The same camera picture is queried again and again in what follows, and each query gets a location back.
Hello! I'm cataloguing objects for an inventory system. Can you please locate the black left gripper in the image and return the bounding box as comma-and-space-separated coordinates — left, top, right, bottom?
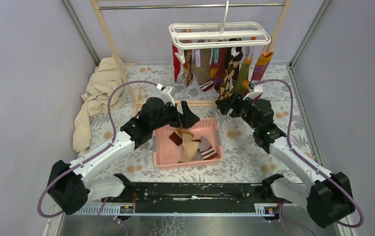
150, 100, 199, 132

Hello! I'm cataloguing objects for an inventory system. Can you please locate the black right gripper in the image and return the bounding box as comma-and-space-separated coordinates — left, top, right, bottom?
215, 92, 259, 131

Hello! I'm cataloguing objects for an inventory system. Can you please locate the green orange sock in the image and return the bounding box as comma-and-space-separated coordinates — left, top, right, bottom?
231, 56, 253, 94

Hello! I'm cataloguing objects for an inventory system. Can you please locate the striped beige maroon sock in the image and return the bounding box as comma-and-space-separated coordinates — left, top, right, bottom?
169, 128, 200, 163

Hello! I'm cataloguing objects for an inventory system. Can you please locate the pink plastic basket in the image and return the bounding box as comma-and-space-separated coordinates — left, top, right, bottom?
153, 118, 223, 170

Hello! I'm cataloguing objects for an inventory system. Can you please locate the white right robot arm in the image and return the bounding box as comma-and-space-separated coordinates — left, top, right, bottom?
216, 95, 356, 228

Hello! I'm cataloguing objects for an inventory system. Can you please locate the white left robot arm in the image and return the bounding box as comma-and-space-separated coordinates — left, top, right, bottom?
45, 97, 200, 215

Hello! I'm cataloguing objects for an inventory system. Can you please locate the white clip sock hanger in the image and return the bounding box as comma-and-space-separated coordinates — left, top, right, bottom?
168, 1, 272, 50

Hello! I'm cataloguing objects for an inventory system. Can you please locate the floral patterned mat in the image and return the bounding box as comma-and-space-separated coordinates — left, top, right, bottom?
73, 63, 320, 184

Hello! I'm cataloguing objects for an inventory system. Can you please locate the dark brown striped sock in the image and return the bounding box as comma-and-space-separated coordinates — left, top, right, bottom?
191, 48, 213, 91

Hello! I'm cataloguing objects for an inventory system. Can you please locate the grey maroon striped sock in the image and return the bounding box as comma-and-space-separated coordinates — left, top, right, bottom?
198, 136, 218, 160

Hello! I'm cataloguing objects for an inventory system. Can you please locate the maroon purple striped sock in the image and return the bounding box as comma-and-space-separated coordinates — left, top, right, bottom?
210, 48, 227, 91

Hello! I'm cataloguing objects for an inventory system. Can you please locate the red sock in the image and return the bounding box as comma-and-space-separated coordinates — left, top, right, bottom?
172, 45, 181, 82

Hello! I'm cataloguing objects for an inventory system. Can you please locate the orange beige argyle sock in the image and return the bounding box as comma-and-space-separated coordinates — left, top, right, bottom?
183, 49, 193, 87

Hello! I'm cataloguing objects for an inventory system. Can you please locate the beige crumpled cloth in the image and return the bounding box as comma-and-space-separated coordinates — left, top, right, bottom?
72, 57, 124, 152

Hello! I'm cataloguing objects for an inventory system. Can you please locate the wooden clothes rack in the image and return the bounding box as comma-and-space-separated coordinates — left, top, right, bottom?
90, 0, 292, 126

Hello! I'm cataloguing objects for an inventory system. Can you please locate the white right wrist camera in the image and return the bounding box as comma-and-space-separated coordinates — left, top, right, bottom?
243, 81, 263, 101

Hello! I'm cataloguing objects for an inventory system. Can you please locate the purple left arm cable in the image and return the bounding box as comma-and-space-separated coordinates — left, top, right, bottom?
37, 80, 162, 218

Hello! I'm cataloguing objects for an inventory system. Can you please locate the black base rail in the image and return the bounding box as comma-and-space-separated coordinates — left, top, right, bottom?
96, 174, 294, 216

